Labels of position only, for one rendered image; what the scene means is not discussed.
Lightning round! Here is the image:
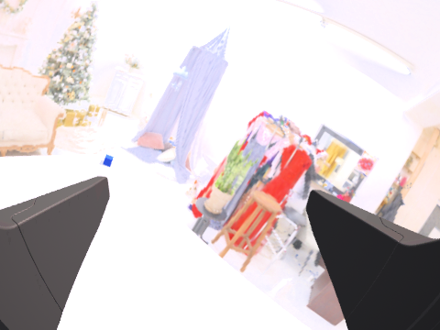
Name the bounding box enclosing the blue cube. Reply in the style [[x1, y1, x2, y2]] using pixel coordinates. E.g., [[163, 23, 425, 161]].
[[104, 154, 114, 166]]

